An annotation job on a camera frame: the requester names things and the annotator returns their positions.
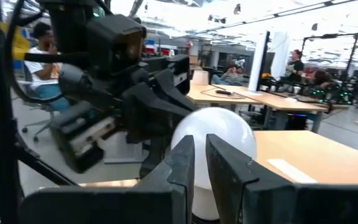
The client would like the grey office chair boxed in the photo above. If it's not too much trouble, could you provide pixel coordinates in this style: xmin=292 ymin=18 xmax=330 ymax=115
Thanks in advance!
xmin=12 ymin=79 xmax=58 ymax=142

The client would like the white backed computer monitor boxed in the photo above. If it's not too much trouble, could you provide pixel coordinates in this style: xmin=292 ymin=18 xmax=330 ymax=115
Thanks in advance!
xmin=247 ymin=30 xmax=276 ymax=93

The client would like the orange wooden desk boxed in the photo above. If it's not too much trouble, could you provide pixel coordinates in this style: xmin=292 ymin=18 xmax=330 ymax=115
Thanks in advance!
xmin=253 ymin=129 xmax=358 ymax=186

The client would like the black computer case blue light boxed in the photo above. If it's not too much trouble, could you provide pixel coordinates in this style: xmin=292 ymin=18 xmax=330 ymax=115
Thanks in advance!
xmin=286 ymin=113 xmax=309 ymax=131

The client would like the white rectangular tray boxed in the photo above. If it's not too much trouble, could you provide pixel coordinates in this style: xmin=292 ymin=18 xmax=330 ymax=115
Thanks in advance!
xmin=266 ymin=158 xmax=319 ymax=184

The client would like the black metal gantry frame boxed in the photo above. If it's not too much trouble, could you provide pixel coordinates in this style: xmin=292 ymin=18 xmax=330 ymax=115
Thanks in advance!
xmin=301 ymin=32 xmax=358 ymax=78

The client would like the light wooden desk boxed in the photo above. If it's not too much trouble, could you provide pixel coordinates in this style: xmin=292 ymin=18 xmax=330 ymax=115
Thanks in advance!
xmin=186 ymin=83 xmax=351 ymax=133

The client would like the white lightbulb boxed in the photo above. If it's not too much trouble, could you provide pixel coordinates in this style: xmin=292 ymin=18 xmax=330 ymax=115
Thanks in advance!
xmin=170 ymin=106 xmax=258 ymax=221

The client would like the white paper towel roll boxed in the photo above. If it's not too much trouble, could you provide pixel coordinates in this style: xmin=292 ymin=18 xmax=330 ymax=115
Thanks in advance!
xmin=192 ymin=70 xmax=210 ymax=86

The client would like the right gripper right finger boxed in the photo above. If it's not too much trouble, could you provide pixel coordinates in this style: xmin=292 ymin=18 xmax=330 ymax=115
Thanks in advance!
xmin=205 ymin=133 xmax=358 ymax=224

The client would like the person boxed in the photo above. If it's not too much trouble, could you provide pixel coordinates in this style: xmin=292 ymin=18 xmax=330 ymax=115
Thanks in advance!
xmin=286 ymin=49 xmax=306 ymax=83
xmin=23 ymin=21 xmax=71 ymax=113
xmin=311 ymin=70 xmax=334 ymax=91
xmin=211 ymin=58 xmax=250 ymax=86

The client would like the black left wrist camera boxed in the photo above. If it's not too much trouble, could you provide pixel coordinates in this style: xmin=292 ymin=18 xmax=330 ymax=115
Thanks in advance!
xmin=85 ymin=14 xmax=147 ymax=77

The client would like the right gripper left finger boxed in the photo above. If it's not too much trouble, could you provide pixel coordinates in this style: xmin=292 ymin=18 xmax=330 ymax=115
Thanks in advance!
xmin=19 ymin=134 xmax=196 ymax=224

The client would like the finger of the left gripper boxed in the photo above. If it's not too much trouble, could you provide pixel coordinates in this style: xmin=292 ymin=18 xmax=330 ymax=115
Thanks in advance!
xmin=149 ymin=68 xmax=198 ymax=111
xmin=121 ymin=82 xmax=196 ymax=144

